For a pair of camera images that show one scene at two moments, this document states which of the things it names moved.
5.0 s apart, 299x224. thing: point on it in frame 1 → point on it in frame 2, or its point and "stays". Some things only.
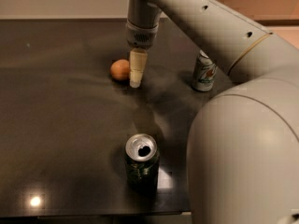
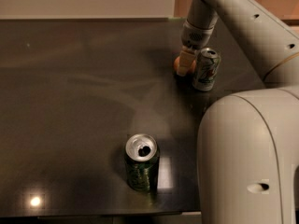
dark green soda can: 142,161 stays
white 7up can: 204,73 stays
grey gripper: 140,36 → 193,37
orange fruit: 120,70 → 177,63
